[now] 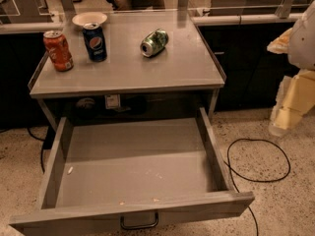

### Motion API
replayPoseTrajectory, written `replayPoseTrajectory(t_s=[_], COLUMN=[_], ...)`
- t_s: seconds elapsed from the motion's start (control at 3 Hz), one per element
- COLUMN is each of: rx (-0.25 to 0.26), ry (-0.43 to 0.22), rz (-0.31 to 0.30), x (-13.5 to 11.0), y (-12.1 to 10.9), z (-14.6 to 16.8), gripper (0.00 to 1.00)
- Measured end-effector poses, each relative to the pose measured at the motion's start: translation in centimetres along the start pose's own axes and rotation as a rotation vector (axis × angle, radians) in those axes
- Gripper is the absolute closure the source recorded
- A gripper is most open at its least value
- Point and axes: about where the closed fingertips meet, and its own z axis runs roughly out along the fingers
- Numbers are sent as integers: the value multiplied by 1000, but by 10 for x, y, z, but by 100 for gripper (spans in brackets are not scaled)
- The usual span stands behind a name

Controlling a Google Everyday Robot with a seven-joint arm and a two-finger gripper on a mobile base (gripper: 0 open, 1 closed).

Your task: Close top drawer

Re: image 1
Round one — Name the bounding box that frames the grey metal cabinet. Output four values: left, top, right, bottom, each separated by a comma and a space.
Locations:
29, 10, 225, 116

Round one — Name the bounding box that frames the white bowl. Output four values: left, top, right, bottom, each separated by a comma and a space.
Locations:
72, 12, 107, 28

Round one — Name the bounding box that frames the white horizontal rail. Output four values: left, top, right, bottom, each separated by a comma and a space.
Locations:
191, 13, 302, 26

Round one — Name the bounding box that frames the black floor cable right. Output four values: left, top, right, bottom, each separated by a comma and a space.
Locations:
223, 138, 292, 236

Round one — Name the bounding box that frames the blue pepsi can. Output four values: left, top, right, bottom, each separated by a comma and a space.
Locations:
83, 23, 107, 62

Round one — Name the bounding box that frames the grey top drawer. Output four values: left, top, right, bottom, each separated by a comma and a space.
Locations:
10, 109, 254, 236

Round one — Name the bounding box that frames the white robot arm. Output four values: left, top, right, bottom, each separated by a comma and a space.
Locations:
267, 2, 315, 137

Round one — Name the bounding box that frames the black floor cable left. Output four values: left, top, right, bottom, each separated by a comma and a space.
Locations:
26, 127, 47, 174

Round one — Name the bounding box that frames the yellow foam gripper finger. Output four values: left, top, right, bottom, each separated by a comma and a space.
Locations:
269, 70, 315, 137
267, 29, 292, 54

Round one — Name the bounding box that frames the black floor cable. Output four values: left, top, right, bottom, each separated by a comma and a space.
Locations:
26, 127, 47, 174
223, 138, 292, 236

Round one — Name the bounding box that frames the green crushed soda can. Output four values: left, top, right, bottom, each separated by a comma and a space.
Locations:
140, 29, 168, 57

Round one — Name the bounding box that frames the orange soda can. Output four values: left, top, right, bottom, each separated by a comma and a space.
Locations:
43, 30, 74, 72

